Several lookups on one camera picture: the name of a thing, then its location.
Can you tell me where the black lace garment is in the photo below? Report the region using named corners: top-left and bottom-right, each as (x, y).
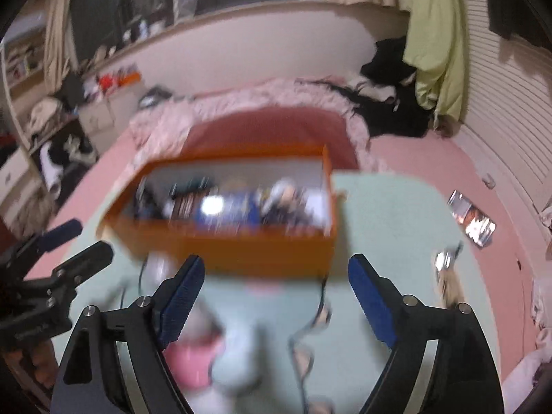
top-left (132, 178), bottom-right (171, 220)

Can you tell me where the brown printed box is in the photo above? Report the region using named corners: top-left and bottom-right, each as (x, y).
top-left (163, 189), bottom-right (213, 223)

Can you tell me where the beige furry plush toy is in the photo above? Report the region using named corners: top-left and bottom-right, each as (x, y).
top-left (260, 178), bottom-right (326, 228)

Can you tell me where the metal clip on table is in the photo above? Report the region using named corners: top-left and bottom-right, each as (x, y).
top-left (433, 242), bottom-right (463, 273)

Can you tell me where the shiny foil packet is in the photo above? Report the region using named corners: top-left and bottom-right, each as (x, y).
top-left (447, 190), bottom-right (497, 249)

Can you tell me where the grey bag on bed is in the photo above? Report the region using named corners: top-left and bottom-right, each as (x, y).
top-left (138, 85), bottom-right (173, 110)

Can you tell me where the small orange box on shelf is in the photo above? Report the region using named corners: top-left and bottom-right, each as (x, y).
top-left (118, 71), bottom-right (142, 87)

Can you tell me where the orange cardboard box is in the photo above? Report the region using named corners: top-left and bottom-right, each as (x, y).
top-left (96, 145), bottom-right (336, 278)

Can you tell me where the pink floral blanket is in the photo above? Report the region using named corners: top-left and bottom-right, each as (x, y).
top-left (125, 79), bottom-right (388, 176)

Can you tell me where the black clothes pile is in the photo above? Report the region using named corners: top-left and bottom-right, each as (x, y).
top-left (323, 37), bottom-right (431, 138)

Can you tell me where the green hanging jacket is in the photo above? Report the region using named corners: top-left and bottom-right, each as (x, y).
top-left (403, 0), bottom-right (468, 121)

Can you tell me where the black hanging garment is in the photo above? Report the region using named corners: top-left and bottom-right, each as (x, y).
top-left (487, 0), bottom-right (551, 51)

